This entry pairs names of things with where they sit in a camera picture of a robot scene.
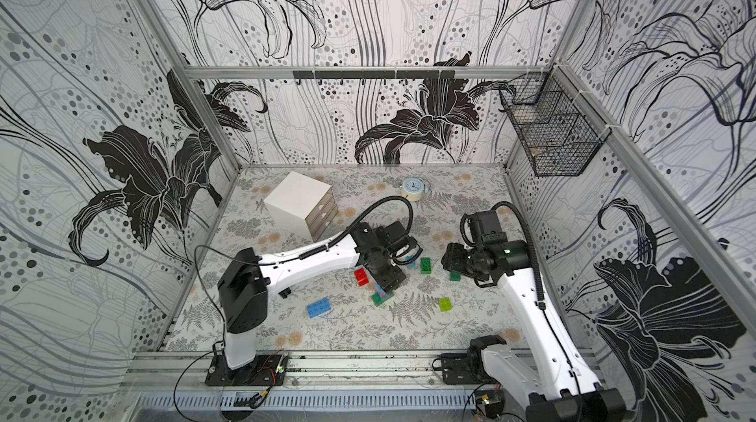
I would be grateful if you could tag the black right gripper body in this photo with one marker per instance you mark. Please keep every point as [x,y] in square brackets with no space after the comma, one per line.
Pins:
[455,257]

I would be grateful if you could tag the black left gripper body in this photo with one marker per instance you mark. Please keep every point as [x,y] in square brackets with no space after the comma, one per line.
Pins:
[382,268]

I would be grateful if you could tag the red lego brick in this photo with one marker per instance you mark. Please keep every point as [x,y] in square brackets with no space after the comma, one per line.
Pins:
[361,277]

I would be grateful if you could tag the long green lego brick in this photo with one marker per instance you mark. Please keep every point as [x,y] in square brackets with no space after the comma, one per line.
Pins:
[377,301]

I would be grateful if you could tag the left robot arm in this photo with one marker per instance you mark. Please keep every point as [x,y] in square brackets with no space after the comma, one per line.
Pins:
[250,279]

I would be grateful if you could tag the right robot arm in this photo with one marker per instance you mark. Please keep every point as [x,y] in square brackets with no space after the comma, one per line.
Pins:
[560,386]

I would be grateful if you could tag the lime green lego brick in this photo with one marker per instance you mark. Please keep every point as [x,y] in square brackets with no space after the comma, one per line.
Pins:
[445,305]

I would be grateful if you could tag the long light blue lego brick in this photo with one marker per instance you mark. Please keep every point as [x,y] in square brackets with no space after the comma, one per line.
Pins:
[319,308]

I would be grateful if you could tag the small blue cream alarm clock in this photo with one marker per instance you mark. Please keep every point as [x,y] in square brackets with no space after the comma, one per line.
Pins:
[414,189]

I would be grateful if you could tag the white mini drawer cabinet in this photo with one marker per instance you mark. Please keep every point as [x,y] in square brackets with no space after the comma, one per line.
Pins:
[302,205]

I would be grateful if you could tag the black wire wall basket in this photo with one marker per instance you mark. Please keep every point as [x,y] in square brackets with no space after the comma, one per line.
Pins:
[549,115]

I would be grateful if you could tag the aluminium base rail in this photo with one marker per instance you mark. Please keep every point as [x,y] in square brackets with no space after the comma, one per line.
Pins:
[305,369]

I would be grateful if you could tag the white slotted cable duct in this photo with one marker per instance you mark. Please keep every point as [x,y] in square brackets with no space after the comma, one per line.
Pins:
[318,400]

